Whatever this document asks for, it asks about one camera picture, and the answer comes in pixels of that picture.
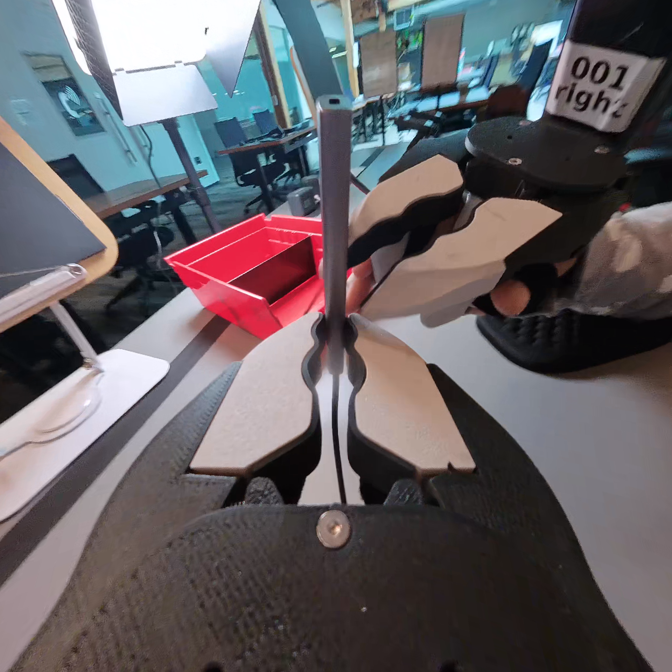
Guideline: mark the red storage bin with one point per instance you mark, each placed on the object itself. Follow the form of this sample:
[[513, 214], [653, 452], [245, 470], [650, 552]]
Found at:
[[220, 294]]

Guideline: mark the black light stand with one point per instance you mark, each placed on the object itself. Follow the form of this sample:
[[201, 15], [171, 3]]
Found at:
[[189, 173]]

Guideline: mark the whiteboard with writing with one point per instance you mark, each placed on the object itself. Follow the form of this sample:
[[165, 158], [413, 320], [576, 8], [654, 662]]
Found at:
[[378, 63], [443, 50]]

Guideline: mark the grey usb hub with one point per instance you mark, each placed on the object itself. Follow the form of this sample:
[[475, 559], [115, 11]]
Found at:
[[334, 210]]

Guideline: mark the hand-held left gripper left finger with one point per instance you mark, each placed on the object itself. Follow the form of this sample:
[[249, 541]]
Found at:
[[262, 414]]

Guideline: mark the black office chair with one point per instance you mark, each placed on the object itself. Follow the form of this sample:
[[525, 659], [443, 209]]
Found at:
[[257, 173]]

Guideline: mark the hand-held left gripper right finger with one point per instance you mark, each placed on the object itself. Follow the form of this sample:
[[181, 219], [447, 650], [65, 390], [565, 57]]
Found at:
[[409, 414]]

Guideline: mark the dark grey box device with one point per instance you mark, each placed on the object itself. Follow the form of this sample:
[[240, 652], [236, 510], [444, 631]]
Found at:
[[302, 202]]

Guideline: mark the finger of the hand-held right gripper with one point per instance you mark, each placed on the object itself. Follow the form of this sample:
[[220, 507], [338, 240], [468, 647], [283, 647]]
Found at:
[[472, 241], [409, 189]]

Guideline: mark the wooden desk black legs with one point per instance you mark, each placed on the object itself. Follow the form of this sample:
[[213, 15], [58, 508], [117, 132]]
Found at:
[[141, 191], [267, 140]]

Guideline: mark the person's right forearm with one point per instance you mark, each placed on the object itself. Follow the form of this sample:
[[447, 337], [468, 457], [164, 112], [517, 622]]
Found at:
[[624, 262]]

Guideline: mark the white board stand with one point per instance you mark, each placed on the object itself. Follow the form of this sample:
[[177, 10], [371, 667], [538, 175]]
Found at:
[[120, 378]]

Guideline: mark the person's right hand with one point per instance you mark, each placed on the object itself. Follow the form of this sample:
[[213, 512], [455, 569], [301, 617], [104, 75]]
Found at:
[[512, 298]]

